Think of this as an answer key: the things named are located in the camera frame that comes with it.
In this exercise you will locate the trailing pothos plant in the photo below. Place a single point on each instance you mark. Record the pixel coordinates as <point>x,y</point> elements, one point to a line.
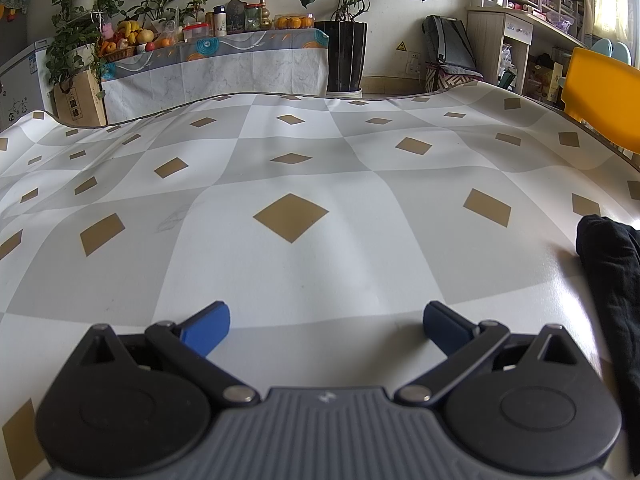
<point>75,25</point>

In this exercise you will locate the yellow plastic chair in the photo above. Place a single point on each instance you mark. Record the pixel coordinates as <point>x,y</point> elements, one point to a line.
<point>605,95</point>

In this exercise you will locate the white chest freezer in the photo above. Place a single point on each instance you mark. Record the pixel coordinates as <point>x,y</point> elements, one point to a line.
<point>20,85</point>

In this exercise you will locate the amber gourd ornament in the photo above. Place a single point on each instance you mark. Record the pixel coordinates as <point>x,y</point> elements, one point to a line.
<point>263,15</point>

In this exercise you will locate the grey backpack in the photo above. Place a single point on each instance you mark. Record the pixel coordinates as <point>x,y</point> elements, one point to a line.
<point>447,45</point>

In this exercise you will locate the white desk with shelves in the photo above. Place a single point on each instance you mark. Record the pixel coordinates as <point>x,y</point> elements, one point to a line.
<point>505,35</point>

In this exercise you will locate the black cloth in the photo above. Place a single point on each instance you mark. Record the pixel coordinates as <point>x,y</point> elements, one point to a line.
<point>612,280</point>

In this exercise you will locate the clear box of oranges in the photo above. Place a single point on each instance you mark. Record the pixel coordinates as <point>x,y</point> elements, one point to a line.
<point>295,21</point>

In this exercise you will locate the white thermos bottle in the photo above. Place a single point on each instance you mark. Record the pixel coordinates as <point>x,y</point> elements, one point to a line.
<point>220,21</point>

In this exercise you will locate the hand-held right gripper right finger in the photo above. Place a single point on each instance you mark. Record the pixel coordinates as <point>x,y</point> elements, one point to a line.
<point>445,329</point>

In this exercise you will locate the basket of fruit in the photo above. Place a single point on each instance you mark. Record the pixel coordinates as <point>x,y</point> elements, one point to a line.
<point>122,42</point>

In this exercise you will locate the leafy potted plant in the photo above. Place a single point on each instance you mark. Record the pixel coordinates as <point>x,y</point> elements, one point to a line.
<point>150,7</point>

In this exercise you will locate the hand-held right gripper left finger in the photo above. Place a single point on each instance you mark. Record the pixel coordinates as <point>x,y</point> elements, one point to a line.
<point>207,329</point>

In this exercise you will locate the brown cardboard box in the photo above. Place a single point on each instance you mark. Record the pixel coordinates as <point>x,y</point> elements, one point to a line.
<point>80,100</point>

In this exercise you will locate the light blue stools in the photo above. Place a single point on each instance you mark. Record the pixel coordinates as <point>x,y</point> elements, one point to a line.
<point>612,52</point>

